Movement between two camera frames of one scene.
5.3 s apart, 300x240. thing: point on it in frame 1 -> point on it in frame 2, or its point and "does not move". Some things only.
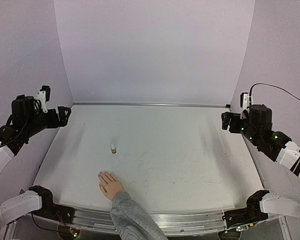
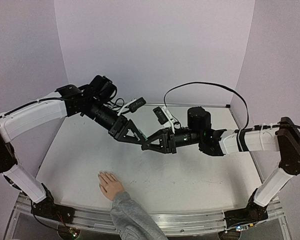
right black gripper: x=233 y=123 -> x=170 y=140
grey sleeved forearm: x=132 y=222 does not move
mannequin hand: x=109 y=185 does not move
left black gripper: x=55 y=122 -> x=118 y=127
